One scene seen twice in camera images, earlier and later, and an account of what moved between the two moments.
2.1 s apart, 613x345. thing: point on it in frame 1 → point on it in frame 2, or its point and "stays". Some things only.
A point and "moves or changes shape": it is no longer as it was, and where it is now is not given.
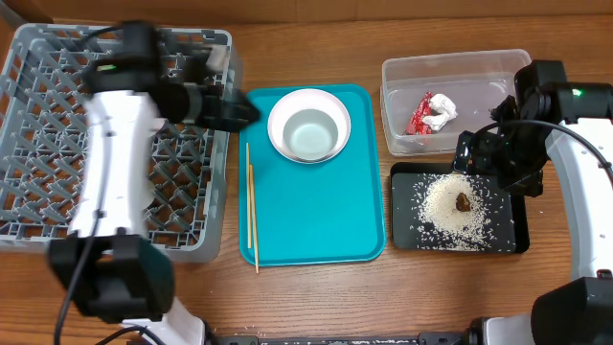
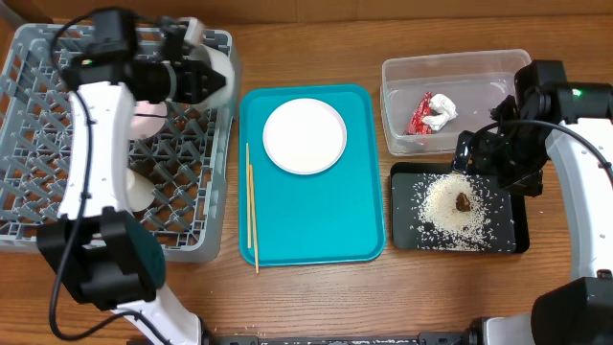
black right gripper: (479, 149) stays
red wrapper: (417, 126) stays
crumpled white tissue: (447, 112) stays
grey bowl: (310, 134) moves or changes shape
